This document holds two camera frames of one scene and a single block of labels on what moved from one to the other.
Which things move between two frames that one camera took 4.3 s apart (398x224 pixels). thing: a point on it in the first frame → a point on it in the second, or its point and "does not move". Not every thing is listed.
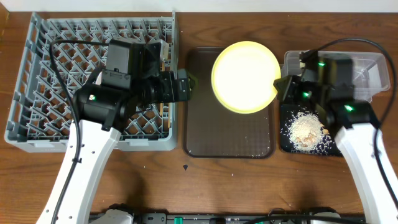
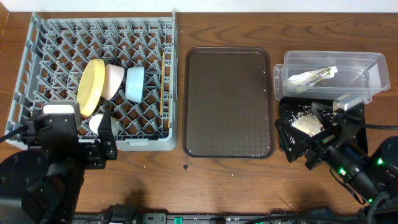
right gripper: [285, 96] → [301, 139]
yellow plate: [243, 76] → [91, 86]
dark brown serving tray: [212, 130] does not move
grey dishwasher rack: [61, 55] does not move
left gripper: [167, 96] → [96, 155]
